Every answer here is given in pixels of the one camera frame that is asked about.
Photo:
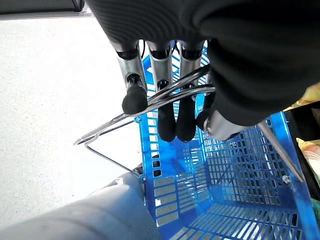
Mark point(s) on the left robot hand black cloth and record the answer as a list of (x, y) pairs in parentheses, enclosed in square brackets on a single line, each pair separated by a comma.
[(225, 50)]

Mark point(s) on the yellow pink snack pack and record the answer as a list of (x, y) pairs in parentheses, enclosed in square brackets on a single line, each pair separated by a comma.
[(312, 152)]

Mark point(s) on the dark grey shelf base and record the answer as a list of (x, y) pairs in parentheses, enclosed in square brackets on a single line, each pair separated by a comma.
[(37, 6)]

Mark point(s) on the green snack pack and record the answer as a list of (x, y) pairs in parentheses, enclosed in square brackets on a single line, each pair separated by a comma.
[(316, 220)]

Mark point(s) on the silver robot leg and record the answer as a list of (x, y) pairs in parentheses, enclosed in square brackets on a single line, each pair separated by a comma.
[(87, 215)]

